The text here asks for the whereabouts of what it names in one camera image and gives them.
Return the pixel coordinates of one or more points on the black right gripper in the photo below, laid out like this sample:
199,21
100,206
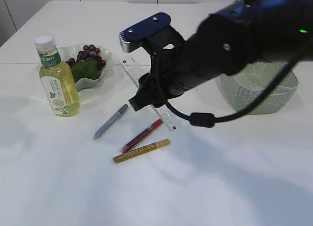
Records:
174,70

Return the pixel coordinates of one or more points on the clear plastic ruler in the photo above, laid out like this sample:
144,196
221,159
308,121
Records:
134,71

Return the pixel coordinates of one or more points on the silver glitter pen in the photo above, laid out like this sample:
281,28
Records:
110,122

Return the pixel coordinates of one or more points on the gold glitter pen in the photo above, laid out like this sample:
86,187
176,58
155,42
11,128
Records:
140,151

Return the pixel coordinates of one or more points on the clear plastic sheet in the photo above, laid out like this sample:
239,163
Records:
254,84

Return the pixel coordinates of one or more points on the purple grape bunch with leaves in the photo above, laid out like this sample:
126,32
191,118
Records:
88,63

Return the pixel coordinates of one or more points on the red glitter pen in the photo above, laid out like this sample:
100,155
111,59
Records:
131,144

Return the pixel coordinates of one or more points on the yellow tea bottle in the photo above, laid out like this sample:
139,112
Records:
56,78

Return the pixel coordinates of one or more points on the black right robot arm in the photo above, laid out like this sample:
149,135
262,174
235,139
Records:
224,43

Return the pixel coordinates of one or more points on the green wavy glass plate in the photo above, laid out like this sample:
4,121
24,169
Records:
72,51

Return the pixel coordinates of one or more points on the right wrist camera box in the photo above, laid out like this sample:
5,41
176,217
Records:
132,37

